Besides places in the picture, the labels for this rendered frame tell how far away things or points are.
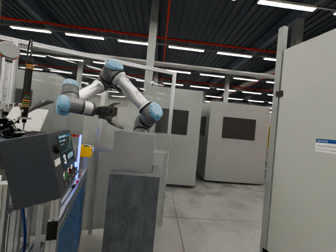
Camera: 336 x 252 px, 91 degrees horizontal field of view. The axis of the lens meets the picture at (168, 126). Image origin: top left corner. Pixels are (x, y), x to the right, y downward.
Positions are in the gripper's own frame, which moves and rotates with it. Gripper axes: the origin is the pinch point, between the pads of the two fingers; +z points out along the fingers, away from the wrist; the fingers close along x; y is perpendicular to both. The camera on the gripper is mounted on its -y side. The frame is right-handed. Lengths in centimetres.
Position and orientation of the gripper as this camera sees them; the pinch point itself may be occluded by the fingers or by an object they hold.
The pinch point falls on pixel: (126, 116)
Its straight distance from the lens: 103.5
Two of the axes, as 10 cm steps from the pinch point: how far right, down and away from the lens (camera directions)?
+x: -1.4, 9.9, -0.9
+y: -7.0, -0.3, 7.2
